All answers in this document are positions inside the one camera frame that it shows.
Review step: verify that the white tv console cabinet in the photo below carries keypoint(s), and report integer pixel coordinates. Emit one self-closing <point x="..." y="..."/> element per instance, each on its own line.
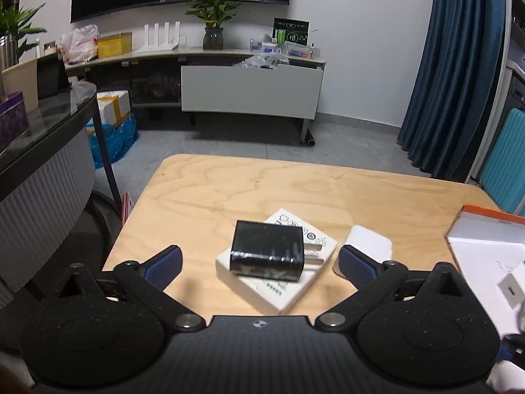
<point x="195" y="80"/>

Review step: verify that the white wifi router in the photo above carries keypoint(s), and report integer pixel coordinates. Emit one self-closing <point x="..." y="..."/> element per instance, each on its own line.
<point x="160" y="38"/>

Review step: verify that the dark blue curtain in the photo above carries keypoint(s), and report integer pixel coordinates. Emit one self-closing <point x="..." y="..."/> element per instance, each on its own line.
<point x="455" y="87"/>

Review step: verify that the small white usb charger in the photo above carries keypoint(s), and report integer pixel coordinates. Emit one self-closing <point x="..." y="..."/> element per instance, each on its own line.
<point x="512" y="286"/>

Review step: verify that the white mosquito repellent heater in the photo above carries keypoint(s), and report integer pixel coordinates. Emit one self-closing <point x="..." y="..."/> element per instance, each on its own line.
<point x="506" y="377"/>

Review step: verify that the blue plastic bag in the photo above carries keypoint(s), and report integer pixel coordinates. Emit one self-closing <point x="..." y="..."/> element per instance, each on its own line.
<point x="118" y="141"/>

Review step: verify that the black power adapter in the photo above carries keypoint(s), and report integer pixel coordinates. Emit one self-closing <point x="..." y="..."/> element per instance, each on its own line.
<point x="270" y="251"/>

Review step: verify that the white yellow taped carton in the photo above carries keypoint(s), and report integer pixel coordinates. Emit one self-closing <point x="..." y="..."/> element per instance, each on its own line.
<point x="114" y="107"/>

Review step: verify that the purple patterned box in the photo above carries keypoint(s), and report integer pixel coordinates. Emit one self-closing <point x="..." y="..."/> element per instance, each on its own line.
<point x="14" y="121"/>

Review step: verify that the yellow cardboard box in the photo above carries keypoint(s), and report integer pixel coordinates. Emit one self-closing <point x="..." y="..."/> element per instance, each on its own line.
<point x="114" y="45"/>

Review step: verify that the left side green plant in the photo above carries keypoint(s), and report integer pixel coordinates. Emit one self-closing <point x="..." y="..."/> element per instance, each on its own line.
<point x="16" y="27"/>

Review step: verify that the white flat product box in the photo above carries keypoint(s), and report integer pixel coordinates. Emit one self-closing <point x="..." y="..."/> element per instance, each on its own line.
<point x="274" y="297"/>

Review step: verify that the orange white cardboard tray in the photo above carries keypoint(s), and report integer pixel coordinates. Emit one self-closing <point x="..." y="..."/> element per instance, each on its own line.
<point x="486" y="245"/>

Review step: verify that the potted green plant in vase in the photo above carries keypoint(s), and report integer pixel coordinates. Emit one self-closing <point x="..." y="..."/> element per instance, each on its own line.
<point x="213" y="13"/>

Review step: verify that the white plug charger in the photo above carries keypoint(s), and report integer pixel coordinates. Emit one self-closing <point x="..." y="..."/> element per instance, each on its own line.
<point x="370" y="243"/>

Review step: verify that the white plastic bag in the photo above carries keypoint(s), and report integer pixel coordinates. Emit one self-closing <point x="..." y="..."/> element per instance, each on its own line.
<point x="80" y="45"/>

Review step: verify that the beige paper box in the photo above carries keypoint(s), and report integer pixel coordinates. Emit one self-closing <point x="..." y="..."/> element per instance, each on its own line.
<point x="22" y="77"/>

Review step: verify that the green black display box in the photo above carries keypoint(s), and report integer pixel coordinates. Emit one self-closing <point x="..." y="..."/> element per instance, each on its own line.
<point x="292" y="31"/>

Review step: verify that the teal hard suitcase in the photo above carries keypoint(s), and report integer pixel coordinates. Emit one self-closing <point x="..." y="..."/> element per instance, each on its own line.
<point x="502" y="177"/>

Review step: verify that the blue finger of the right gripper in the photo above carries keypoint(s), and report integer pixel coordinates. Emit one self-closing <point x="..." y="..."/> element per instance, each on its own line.
<point x="513" y="348"/>

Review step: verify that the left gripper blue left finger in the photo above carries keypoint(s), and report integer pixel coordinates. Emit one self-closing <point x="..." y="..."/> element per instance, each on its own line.
<point x="163" y="268"/>

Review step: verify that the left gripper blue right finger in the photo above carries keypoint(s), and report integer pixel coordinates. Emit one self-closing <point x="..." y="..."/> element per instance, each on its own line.
<point x="357" y="267"/>

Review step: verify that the dark curved side counter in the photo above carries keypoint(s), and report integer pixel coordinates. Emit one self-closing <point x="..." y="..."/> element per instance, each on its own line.
<point x="51" y="216"/>

